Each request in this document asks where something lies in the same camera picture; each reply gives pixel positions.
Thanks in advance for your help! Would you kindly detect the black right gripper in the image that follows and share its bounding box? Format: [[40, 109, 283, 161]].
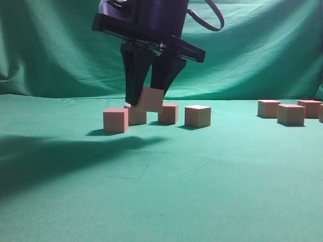
[[92, 1, 205, 106]]

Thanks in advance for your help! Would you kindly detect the pink cube column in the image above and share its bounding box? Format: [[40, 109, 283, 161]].
[[257, 100, 281, 118], [298, 100, 322, 118], [277, 104, 305, 126], [136, 87, 164, 113]]

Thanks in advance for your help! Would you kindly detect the pink cube placed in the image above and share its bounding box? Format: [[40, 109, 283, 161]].
[[124, 104, 147, 126], [157, 103, 179, 125], [185, 105, 211, 128]]

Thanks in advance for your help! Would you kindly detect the pink cube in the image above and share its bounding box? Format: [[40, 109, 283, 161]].
[[103, 108, 129, 133]]

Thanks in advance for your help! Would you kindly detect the green backdrop cloth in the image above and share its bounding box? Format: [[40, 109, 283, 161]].
[[1, 1, 322, 241]]

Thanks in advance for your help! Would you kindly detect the pink cube right edge sliver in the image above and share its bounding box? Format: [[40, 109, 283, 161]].
[[318, 104, 323, 123]]

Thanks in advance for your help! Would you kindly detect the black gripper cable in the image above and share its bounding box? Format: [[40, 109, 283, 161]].
[[186, 0, 225, 32]]

